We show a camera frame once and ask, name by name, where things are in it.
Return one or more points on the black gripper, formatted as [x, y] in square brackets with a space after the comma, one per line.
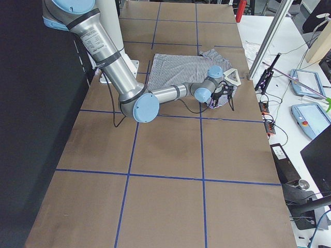
[219, 92]

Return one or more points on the navy white striped polo shirt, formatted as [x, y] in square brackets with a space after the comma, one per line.
[174, 77]

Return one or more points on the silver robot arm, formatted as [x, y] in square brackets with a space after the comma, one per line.
[96, 24]

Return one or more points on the black clamp stand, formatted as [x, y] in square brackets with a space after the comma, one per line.
[266, 77]

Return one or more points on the black power strip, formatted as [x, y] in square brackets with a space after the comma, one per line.
[268, 120]

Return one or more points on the upper teach pendant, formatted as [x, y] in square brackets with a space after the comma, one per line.
[310, 79]

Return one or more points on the teach pendant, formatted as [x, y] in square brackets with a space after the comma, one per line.
[310, 79]
[311, 117]

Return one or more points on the red fire extinguisher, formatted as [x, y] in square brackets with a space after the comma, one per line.
[240, 11]

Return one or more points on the lower teach pendant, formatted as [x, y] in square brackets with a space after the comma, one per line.
[311, 117]

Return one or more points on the black box with label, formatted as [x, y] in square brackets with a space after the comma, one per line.
[285, 169]

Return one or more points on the black monitor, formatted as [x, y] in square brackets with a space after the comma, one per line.
[316, 156]

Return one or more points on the aluminium frame post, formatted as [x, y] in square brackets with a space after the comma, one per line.
[275, 24]

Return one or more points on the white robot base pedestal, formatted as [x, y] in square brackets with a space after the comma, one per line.
[109, 10]

